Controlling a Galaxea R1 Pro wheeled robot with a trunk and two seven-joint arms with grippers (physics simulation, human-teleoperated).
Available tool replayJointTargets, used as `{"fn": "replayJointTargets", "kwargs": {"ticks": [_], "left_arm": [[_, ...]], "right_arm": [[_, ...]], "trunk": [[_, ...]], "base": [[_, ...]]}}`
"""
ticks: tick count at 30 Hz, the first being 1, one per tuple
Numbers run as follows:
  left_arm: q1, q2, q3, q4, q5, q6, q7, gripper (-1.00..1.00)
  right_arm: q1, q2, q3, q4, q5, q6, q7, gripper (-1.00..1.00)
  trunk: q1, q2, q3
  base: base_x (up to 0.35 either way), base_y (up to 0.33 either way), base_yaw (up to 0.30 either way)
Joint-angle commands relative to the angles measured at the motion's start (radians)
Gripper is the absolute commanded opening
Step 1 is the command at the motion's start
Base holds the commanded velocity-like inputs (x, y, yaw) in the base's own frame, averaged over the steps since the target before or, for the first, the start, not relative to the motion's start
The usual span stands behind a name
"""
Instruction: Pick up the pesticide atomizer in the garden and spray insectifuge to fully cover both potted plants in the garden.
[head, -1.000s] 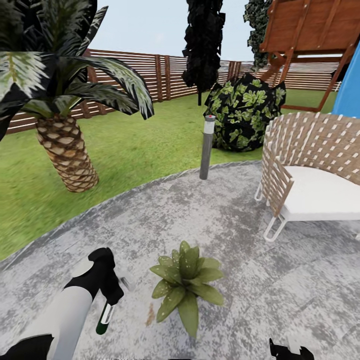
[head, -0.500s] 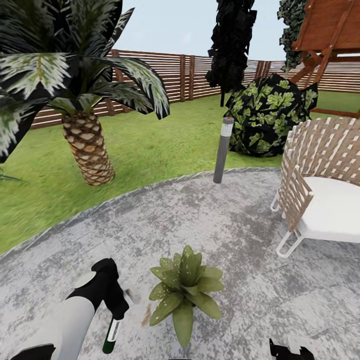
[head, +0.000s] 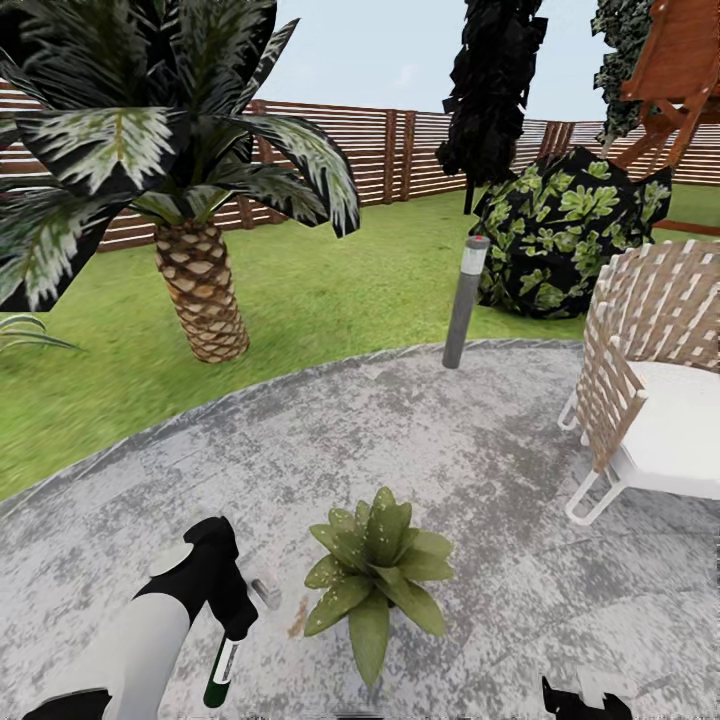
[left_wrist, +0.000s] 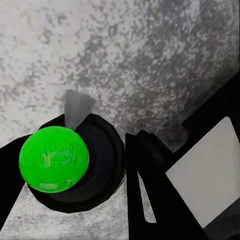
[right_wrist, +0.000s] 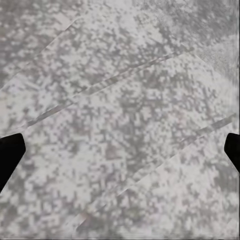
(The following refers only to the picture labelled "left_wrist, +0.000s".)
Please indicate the insectifuge atomizer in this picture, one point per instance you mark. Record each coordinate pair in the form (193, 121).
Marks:
(76, 161)

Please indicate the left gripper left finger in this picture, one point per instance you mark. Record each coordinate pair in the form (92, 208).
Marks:
(11, 179)

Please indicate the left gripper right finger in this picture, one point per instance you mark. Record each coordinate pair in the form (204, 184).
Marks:
(174, 220)

